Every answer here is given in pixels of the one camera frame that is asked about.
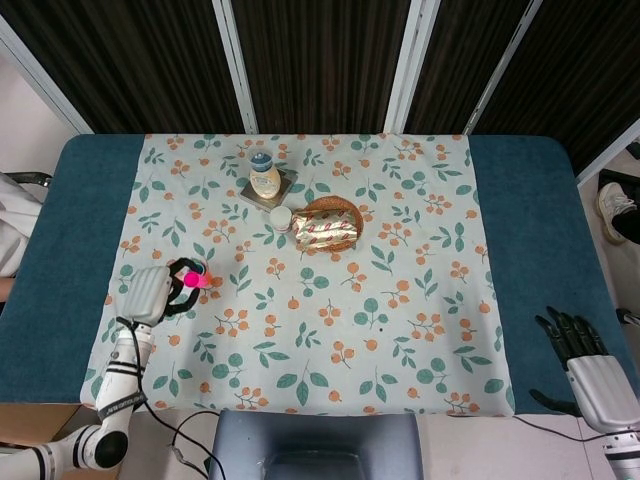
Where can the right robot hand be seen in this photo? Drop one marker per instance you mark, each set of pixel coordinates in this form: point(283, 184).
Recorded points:
point(600, 390)

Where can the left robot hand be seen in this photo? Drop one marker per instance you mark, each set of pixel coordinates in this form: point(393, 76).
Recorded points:
point(145, 295)

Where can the pink plastic cup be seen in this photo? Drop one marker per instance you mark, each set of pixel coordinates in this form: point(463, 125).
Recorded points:
point(192, 279)

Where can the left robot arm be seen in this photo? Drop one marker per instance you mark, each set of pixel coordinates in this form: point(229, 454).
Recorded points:
point(120, 380)

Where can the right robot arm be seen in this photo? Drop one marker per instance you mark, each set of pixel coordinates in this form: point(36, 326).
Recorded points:
point(625, 457)

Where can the teal table cover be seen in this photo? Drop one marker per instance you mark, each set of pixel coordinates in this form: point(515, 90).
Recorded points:
point(50, 250)

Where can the person in white clothes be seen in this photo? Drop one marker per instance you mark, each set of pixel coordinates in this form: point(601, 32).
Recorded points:
point(12, 225)

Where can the small white jar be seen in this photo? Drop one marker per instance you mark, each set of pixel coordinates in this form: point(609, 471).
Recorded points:
point(281, 217)

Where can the brown cardboard box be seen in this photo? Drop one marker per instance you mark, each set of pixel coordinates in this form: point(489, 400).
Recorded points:
point(40, 420)

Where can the beige sauce bottle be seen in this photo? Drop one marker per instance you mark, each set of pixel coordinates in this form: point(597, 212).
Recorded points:
point(264, 180)

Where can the black chair armrest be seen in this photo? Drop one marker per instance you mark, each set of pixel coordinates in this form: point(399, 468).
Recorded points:
point(25, 177)

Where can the white sneaker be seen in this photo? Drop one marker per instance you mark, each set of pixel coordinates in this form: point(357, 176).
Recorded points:
point(612, 205)

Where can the gold foil snack bag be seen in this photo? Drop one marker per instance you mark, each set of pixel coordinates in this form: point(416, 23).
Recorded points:
point(325, 227)

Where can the brown woven basket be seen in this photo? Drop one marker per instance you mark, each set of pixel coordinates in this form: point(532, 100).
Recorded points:
point(330, 202)

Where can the floral print tablecloth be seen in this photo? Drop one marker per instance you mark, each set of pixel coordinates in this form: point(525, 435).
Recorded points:
point(380, 310)

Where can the dark folding screen panel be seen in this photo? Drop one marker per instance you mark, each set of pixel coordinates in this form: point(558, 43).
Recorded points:
point(575, 75)
point(125, 60)
point(465, 60)
point(320, 60)

